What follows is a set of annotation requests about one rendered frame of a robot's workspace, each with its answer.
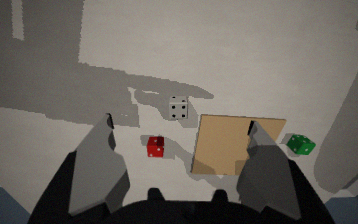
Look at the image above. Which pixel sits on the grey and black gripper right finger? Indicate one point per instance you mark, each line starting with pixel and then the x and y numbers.
pixel 274 185

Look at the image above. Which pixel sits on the tan flat mat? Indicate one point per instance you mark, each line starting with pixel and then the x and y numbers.
pixel 222 143

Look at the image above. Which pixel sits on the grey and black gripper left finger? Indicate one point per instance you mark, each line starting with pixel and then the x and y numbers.
pixel 90 184

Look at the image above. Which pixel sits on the green die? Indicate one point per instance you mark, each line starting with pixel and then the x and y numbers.
pixel 300 145

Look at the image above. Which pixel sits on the white die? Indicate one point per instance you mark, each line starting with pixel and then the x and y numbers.
pixel 178 107

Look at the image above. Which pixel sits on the red die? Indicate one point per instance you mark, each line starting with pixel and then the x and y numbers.
pixel 155 147

